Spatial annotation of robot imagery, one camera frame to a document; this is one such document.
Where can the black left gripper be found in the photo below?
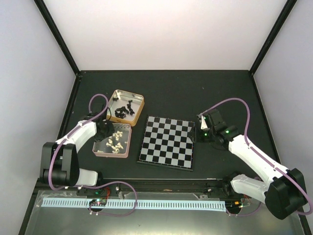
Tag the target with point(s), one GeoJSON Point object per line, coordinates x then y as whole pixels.
{"type": "Point", "coordinates": [111, 130]}

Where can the black and grey chessboard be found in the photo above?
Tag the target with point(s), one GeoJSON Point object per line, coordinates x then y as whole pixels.
{"type": "Point", "coordinates": [168, 142]}

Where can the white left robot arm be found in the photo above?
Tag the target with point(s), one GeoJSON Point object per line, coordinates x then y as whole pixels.
{"type": "Point", "coordinates": [59, 160]}

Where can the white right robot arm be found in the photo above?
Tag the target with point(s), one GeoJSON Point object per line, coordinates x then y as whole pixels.
{"type": "Point", "coordinates": [279, 188]}

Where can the pile of black chess pieces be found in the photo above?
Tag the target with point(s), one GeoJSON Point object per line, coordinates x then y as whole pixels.
{"type": "Point", "coordinates": [123, 111]}

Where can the pile of white chess pieces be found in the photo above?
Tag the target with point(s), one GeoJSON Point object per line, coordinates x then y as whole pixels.
{"type": "Point", "coordinates": [115, 144]}

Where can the left controller circuit board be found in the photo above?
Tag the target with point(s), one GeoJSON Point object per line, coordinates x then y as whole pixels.
{"type": "Point", "coordinates": [98, 202]}

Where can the controller circuit board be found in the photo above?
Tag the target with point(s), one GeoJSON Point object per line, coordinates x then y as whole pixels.
{"type": "Point", "coordinates": [98, 202]}
{"type": "Point", "coordinates": [232, 205]}

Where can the right controller circuit board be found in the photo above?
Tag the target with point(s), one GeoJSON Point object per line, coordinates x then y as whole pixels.
{"type": "Point", "coordinates": [232, 205]}

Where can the pink metal tin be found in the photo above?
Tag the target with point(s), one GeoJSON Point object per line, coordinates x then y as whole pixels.
{"type": "Point", "coordinates": [117, 127]}

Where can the gold metal tin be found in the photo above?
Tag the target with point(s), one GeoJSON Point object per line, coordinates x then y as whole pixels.
{"type": "Point", "coordinates": [124, 97]}

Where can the black mounting rail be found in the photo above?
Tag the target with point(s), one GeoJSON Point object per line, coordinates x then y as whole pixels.
{"type": "Point", "coordinates": [213, 188]}

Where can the light blue slotted cable duct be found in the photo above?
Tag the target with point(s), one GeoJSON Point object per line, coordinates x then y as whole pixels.
{"type": "Point", "coordinates": [217, 206]}

